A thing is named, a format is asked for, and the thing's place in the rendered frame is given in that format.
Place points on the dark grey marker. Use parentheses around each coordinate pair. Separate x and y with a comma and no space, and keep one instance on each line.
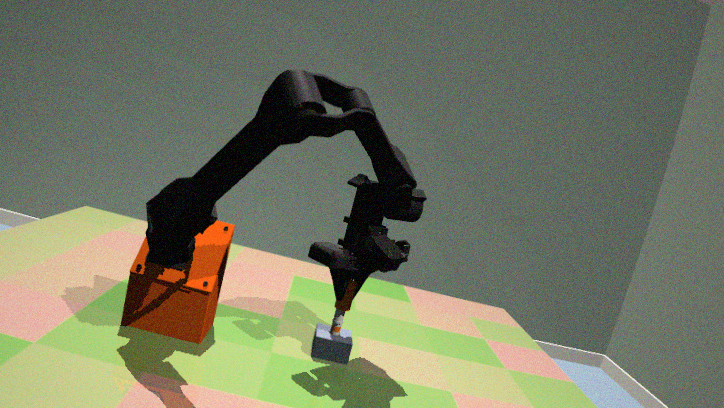
(337,321)

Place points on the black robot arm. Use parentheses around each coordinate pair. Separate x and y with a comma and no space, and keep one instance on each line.
(291,110)

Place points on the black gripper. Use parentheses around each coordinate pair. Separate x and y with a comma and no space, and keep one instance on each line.
(344,265)

